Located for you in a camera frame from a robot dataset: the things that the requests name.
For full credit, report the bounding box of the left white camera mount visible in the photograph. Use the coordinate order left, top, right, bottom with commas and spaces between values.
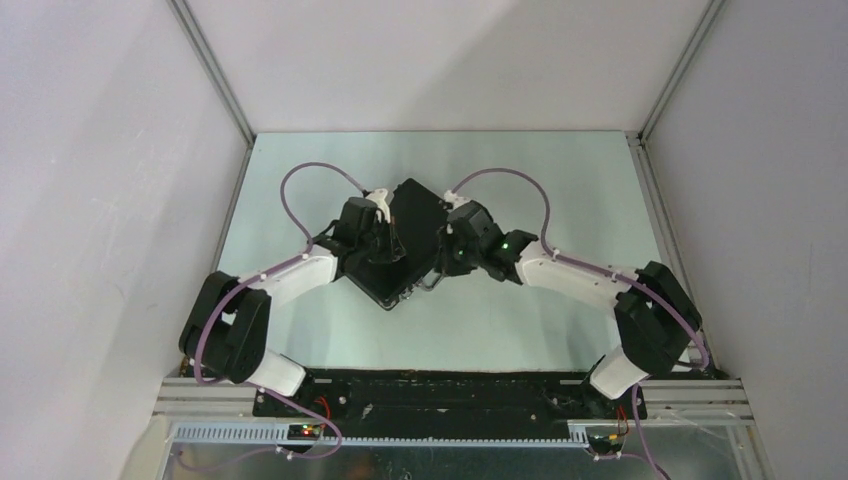
365, 188, 392, 223

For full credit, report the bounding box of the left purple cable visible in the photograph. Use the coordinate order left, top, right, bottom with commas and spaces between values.
192, 162, 369, 462

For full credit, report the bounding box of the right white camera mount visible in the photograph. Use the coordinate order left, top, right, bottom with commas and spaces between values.
442, 190, 471, 211

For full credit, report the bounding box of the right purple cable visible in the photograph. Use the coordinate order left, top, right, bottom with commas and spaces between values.
450, 167, 710, 480

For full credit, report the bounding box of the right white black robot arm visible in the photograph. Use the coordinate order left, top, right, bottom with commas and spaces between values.
435, 192, 702, 418

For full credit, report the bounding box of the purple cable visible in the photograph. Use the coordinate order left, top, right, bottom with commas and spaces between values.
450, 167, 710, 480
192, 162, 369, 462

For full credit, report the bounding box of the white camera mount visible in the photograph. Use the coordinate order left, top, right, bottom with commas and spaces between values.
365, 188, 392, 223
442, 190, 471, 211

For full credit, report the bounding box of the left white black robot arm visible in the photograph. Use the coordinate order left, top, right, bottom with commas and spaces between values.
178, 188, 405, 417

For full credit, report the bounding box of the black poker set case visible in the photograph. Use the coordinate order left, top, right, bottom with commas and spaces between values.
340, 178, 447, 311

